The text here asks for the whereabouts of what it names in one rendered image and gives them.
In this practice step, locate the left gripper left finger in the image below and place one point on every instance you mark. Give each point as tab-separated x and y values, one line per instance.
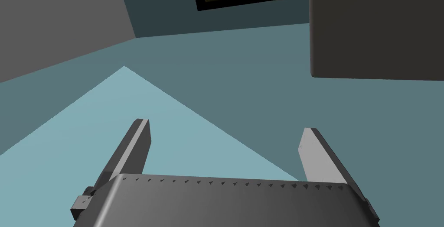
131	149

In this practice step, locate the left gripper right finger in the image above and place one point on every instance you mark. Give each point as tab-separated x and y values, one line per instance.
321	159

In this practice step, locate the dark grey cabinet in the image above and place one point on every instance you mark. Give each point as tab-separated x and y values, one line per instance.
376	26

